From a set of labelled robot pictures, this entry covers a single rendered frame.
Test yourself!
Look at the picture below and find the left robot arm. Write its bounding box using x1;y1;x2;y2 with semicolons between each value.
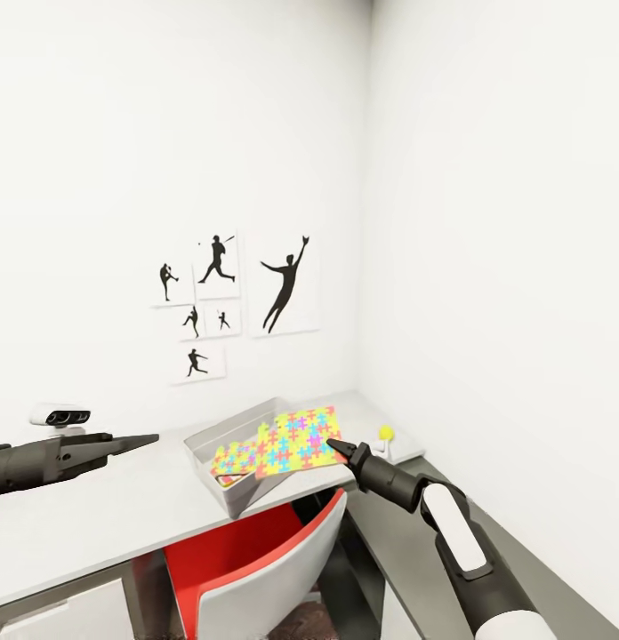
0;403;159;496

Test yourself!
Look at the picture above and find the tennis ball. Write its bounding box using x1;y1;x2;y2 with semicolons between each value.
379;426;394;441

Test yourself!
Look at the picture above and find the toy box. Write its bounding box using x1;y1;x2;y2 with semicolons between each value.
182;397;301;517

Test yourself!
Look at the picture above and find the board game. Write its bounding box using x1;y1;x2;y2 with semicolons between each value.
216;474;246;488

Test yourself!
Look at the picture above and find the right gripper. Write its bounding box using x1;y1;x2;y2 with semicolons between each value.
327;438;399;501

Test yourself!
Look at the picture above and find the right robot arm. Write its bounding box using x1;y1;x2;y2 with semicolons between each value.
327;438;557;640

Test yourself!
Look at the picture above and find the jigsaw puzzle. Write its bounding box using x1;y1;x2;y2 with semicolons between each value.
255;406;348;479
210;442;258;478

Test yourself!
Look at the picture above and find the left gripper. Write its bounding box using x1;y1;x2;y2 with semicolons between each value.
5;433;159;492

